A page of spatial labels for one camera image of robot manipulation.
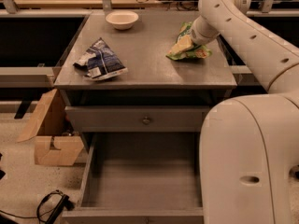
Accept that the closed top drawer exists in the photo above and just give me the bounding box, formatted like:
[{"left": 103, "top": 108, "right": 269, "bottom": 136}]
[{"left": 65, "top": 106, "right": 209, "bottom": 133}]

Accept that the grey drawer cabinet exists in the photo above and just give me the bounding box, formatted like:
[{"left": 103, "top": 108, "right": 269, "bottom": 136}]
[{"left": 53, "top": 9, "right": 238, "bottom": 224}]

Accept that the blue white chip bag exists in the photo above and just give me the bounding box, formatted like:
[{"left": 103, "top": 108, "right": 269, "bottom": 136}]
[{"left": 74, "top": 37, "right": 128, "bottom": 80}]

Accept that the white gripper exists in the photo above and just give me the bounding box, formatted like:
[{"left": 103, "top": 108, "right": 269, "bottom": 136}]
[{"left": 170, "top": 16, "right": 220, "bottom": 55}]

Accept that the black cable on floor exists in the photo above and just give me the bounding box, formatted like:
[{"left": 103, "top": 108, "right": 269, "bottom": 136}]
[{"left": 0, "top": 189, "right": 75, "bottom": 224}]

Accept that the cardboard box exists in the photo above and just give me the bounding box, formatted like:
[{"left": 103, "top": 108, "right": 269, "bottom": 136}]
[{"left": 17, "top": 89, "right": 84, "bottom": 166}]

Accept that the white bowl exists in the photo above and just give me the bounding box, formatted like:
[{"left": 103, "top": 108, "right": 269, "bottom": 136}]
[{"left": 106, "top": 10, "right": 139, "bottom": 31}]

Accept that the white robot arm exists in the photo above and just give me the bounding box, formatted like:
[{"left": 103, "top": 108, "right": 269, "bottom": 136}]
[{"left": 178, "top": 0, "right": 299, "bottom": 224}]

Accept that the green rice chip bag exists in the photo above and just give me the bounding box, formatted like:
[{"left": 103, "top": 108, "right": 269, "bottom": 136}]
[{"left": 166, "top": 21, "right": 212, "bottom": 61}]

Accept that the open middle drawer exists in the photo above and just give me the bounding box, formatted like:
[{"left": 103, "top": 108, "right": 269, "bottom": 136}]
[{"left": 63, "top": 133, "right": 204, "bottom": 224}]

